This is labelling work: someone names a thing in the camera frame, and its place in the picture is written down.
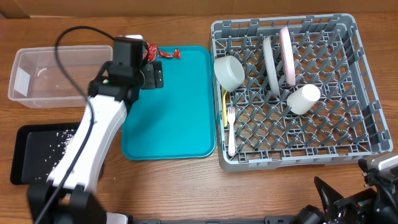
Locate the spilled white rice pile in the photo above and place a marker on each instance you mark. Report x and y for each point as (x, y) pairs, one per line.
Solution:
(49, 148)

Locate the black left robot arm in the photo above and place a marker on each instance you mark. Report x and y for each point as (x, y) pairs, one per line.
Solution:
(68, 196)

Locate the clear plastic bin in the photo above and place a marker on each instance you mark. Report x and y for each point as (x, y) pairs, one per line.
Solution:
(37, 82)

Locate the white plastic cup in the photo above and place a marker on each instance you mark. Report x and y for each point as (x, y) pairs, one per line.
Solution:
(303, 99)

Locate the black tray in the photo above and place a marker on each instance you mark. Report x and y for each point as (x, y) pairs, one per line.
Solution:
(22, 164)

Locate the yellow plastic spoon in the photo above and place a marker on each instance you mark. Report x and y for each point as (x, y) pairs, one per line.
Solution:
(224, 111)

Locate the grey dishwasher rack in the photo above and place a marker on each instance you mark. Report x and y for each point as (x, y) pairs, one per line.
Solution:
(347, 122)

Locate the white round plate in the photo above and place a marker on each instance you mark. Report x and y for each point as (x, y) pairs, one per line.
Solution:
(270, 66)

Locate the teal plastic tray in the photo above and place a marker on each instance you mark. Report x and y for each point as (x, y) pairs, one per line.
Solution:
(178, 120)

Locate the small red sauce packet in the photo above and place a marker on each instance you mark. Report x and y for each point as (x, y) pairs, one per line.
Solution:
(174, 54)

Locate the red snack wrapper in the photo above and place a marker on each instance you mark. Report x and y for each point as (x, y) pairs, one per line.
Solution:
(150, 52)

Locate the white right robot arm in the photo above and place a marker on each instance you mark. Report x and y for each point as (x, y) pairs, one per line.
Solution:
(376, 204)

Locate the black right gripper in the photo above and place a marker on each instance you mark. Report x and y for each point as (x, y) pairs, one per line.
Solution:
(342, 209)

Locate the grey bowl of rice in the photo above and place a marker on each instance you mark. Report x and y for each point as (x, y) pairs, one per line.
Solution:
(229, 72)

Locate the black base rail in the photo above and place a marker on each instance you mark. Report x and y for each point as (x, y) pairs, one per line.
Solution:
(211, 221)

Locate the pink round plate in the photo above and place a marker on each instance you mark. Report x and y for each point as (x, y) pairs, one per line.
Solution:
(287, 56)

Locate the white plastic fork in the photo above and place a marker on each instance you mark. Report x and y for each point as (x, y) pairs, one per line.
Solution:
(231, 138)

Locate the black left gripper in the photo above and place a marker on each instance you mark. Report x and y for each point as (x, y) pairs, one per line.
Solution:
(152, 74)

